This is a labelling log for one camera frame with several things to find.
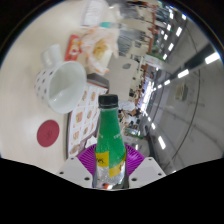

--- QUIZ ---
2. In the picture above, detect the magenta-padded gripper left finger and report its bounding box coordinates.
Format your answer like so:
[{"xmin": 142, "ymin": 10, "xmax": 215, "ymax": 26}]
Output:
[{"xmin": 55, "ymin": 143, "xmax": 100, "ymax": 189}]

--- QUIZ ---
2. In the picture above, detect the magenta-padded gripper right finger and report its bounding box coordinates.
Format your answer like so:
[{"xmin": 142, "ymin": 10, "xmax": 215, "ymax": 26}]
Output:
[{"xmin": 123, "ymin": 143, "xmax": 167, "ymax": 190}]

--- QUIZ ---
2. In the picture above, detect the green plastic drink bottle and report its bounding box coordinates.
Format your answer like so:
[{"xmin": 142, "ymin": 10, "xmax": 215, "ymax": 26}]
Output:
[{"xmin": 92, "ymin": 94, "xmax": 128, "ymax": 191}]

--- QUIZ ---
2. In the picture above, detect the flat round red coaster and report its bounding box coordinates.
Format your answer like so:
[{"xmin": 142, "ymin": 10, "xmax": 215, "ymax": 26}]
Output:
[{"xmin": 36, "ymin": 119, "xmax": 61, "ymax": 148}]

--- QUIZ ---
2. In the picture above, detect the dark tray with menu paper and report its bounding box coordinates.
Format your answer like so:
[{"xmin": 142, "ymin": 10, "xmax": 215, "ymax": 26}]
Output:
[{"xmin": 64, "ymin": 73, "xmax": 111, "ymax": 160}]

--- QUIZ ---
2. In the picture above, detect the white dotted mug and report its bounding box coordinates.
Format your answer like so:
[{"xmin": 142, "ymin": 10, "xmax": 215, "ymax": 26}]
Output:
[{"xmin": 33, "ymin": 43, "xmax": 89, "ymax": 115}]

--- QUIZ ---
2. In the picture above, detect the beige square table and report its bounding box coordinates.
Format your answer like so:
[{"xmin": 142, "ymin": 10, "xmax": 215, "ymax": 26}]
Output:
[{"xmin": 106, "ymin": 55, "xmax": 140, "ymax": 103}]

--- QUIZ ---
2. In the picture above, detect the row of ceiling lights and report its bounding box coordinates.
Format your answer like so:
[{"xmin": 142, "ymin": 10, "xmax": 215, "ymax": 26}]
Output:
[{"xmin": 146, "ymin": 9, "xmax": 222, "ymax": 152}]

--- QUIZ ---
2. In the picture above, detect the red snack packet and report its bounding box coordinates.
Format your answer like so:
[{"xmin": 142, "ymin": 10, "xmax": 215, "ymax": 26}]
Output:
[{"xmin": 63, "ymin": 33, "xmax": 83, "ymax": 63}]

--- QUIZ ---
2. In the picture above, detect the clear plastic bag with food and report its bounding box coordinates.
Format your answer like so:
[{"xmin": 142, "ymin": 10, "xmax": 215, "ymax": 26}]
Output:
[{"xmin": 79, "ymin": 26, "xmax": 120, "ymax": 76}]

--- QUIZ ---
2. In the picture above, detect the white paper sheet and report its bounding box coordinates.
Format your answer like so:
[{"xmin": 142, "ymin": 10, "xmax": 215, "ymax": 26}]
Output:
[{"xmin": 80, "ymin": 0, "xmax": 108, "ymax": 28}]

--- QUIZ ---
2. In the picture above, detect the framed wall sign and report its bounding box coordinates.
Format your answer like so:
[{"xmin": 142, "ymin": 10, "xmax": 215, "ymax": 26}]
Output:
[{"xmin": 174, "ymin": 82, "xmax": 188, "ymax": 102}]

